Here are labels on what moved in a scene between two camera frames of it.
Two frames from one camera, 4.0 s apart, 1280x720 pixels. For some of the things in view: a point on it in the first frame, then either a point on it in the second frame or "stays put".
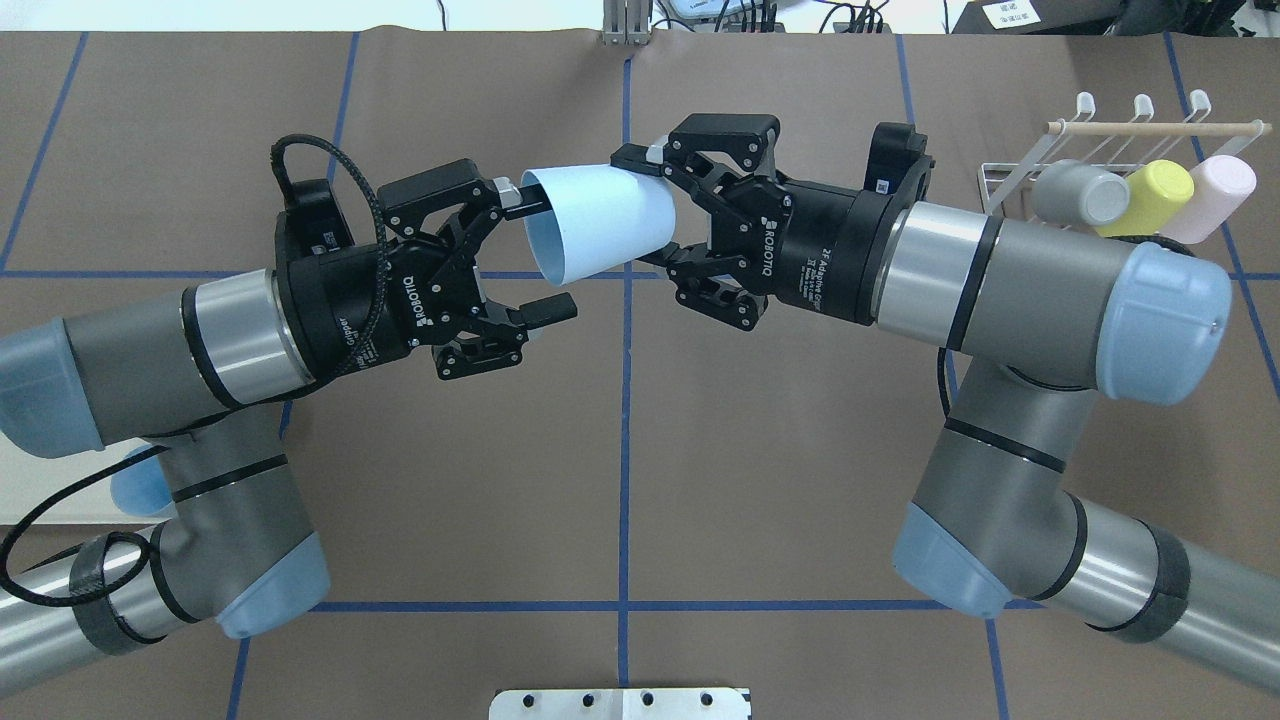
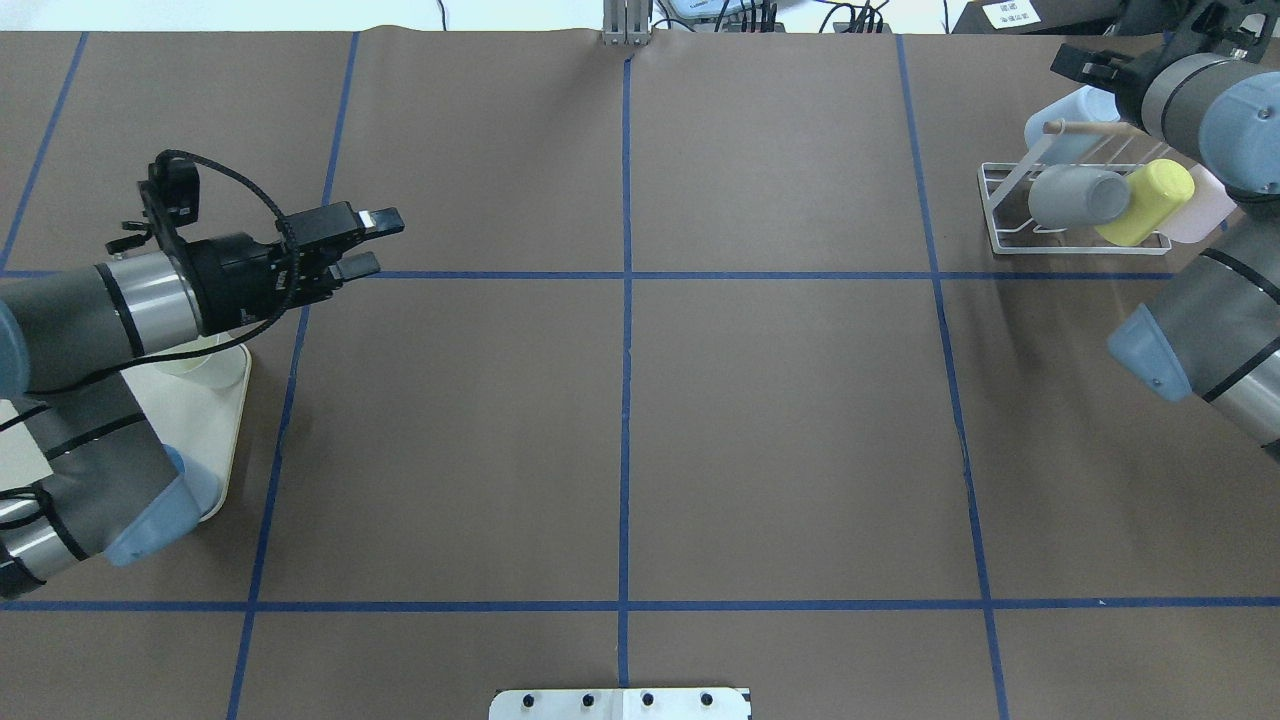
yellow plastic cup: [1157, 190] stays put
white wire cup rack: [1008, 189] stays put
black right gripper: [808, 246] to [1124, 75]
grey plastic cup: [1075, 191] stays put
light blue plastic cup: [601, 217] to [1085, 104]
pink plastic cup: [1221, 185] stays put
